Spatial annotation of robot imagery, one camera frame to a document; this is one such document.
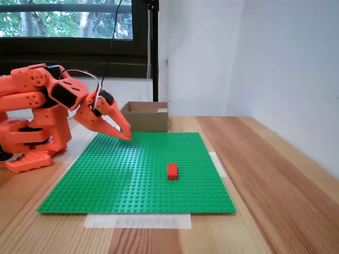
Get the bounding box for cardboard box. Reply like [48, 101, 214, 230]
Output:
[120, 102, 170, 133]

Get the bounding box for green lego baseplate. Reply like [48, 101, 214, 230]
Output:
[37, 131, 236, 214]

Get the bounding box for red lego block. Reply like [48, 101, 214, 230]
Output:
[167, 163, 179, 181]

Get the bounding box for wide white tape strip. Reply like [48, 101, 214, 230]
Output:
[84, 213, 192, 230]

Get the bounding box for black window frame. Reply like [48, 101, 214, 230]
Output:
[0, 0, 159, 79]

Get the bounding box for black hanging cable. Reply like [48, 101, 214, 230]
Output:
[101, 0, 123, 88]

